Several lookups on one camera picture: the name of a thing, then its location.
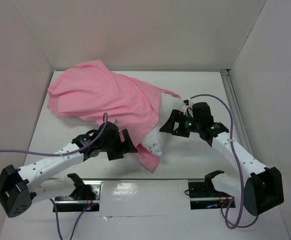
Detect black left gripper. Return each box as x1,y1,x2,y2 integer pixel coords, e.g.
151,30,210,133
100,128,137,161

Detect white pillow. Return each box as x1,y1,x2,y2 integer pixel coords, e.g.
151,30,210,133
141,93,189,158

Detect pink fabric pillowcase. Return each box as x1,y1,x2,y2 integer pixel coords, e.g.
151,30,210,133
47,60,184,173

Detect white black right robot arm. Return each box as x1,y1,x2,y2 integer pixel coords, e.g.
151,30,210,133
160,102,284,216

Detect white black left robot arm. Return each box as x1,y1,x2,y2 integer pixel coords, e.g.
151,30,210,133
0,122,137,218

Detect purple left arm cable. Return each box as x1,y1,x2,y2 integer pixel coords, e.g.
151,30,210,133
0,112,109,240

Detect aluminium table edge rail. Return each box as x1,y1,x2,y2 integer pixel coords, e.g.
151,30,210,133
80,177,205,182

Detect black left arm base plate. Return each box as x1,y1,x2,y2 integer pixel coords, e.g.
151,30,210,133
54,180,102,213

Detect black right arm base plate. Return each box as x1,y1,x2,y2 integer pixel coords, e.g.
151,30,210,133
184,181,232,210

